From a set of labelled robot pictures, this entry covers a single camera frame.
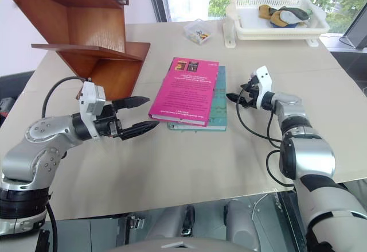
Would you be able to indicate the clear plastic parts box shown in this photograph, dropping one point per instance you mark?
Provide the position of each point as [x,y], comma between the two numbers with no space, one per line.
[198,31]

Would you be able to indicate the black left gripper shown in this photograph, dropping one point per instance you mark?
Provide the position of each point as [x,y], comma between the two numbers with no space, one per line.
[107,124]

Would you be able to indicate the grey rounded robot leg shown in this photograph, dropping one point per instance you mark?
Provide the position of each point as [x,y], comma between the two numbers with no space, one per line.
[241,220]
[169,223]

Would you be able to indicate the cloth items in basket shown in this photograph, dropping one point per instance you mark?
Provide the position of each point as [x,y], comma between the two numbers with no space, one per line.
[289,16]

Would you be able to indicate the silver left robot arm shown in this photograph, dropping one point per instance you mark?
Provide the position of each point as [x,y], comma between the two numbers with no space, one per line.
[43,131]

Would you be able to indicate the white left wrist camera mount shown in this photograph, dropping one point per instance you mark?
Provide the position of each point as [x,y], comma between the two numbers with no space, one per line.
[90,97]

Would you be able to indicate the metal latch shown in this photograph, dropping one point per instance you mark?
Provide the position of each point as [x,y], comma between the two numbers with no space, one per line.
[135,221]

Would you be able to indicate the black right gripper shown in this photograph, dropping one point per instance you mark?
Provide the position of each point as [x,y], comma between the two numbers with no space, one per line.
[250,97]

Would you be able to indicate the grey robot torso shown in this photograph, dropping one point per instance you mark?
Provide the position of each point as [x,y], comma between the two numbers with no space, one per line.
[183,244]

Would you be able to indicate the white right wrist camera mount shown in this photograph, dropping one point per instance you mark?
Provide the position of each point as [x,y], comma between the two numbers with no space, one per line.
[263,81]

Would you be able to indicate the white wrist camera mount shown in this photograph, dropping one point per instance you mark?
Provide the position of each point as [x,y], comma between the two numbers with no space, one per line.
[90,97]
[263,81]

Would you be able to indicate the white plastic basket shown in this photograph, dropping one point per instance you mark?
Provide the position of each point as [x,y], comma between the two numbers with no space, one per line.
[249,13]

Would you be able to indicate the teal book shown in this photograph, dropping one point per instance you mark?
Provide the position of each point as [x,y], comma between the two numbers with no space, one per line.
[219,108]

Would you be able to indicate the dark side table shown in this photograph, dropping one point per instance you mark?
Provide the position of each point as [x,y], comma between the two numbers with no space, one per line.
[352,62]

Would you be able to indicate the pink book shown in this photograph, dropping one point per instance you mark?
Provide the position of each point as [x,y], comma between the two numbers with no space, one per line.
[186,91]

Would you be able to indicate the wooden bookshelf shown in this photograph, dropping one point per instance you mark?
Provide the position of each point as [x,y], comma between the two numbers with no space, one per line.
[94,25]

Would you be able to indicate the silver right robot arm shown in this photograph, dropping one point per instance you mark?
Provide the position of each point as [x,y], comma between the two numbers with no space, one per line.
[312,157]

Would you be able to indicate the yellow work glove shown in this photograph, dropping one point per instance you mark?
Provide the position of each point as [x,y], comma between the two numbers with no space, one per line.
[265,11]

